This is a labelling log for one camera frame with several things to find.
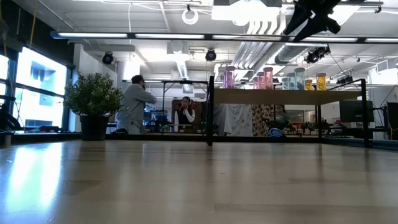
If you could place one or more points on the silver ventilation duct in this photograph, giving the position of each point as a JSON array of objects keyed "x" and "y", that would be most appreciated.
[{"x": 289, "y": 53}]

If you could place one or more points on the person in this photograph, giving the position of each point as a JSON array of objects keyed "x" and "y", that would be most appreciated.
[
  {"x": 185, "y": 116},
  {"x": 133, "y": 105}
]

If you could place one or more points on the leopard patterned cloth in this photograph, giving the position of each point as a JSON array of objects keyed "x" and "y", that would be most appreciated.
[{"x": 262, "y": 118}]

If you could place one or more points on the black monitor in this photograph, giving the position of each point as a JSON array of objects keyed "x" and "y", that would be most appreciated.
[
  {"x": 393, "y": 119},
  {"x": 356, "y": 111}
]

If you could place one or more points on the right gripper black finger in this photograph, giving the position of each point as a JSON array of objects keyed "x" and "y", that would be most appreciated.
[
  {"x": 298, "y": 18},
  {"x": 312, "y": 29}
]

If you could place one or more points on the white patterned cloth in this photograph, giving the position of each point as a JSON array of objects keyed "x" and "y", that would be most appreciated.
[{"x": 236, "y": 119}]

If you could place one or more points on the black ceiling spotlight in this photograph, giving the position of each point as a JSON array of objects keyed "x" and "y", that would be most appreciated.
[
  {"x": 211, "y": 55},
  {"x": 108, "y": 58}
]

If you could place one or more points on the overhead light bar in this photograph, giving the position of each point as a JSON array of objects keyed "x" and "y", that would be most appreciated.
[{"x": 208, "y": 36}]

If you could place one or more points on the green potted plant black pot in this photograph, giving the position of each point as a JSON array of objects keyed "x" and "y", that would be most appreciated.
[{"x": 93, "y": 93}]

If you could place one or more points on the purple medicine bottle white cap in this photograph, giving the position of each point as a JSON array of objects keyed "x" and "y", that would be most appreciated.
[{"x": 230, "y": 79}]

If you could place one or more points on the wooden shelf with black frame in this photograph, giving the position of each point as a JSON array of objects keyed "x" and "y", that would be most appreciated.
[{"x": 280, "y": 97}]

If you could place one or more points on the black aluminium table frame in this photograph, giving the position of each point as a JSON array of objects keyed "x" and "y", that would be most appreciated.
[{"x": 28, "y": 139}]

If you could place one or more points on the black track light cluster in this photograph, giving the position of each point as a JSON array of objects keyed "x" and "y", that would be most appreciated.
[{"x": 315, "y": 56}]

